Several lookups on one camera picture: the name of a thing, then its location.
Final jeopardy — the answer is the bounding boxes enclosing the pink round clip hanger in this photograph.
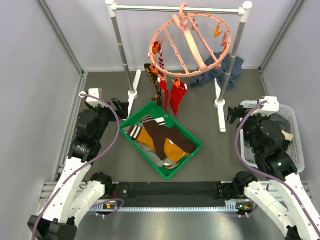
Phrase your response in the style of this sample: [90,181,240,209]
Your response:
[148,2,232,78]

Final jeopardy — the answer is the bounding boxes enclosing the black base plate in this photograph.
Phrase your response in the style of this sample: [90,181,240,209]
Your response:
[110,182,240,208]

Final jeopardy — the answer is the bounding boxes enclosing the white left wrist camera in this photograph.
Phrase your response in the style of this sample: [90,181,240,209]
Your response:
[79,88,103,108]

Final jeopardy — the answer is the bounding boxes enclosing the dark clothes in basket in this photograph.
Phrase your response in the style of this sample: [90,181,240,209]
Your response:
[246,112,295,163]

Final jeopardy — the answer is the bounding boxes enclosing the orange clothes peg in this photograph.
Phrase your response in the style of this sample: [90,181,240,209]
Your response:
[172,77,181,89]

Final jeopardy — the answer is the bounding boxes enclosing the red white striped sock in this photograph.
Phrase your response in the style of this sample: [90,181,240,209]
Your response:
[150,39,166,81]

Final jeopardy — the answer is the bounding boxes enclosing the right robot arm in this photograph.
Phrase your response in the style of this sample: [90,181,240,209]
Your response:
[227,99,320,240]

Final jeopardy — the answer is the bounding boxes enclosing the white plastic laundry basket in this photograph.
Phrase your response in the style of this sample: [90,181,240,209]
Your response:
[239,104,305,174]

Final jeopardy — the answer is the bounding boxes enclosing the mustard yellow sock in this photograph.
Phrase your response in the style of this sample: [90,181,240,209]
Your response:
[137,128,191,165]

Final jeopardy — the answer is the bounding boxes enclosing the grey sock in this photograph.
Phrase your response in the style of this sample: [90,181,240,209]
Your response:
[136,142,176,168]

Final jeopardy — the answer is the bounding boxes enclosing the blue-grey crumpled cloth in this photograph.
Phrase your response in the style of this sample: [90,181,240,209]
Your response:
[189,54,244,91]

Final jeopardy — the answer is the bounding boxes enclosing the white and steel clothes rack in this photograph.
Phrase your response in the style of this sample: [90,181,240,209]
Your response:
[105,0,253,133]

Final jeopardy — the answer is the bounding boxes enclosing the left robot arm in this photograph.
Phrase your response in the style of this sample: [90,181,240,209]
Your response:
[28,93,130,240]

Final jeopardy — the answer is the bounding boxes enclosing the green plastic bin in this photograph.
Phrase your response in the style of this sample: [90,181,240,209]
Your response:
[120,101,203,180]

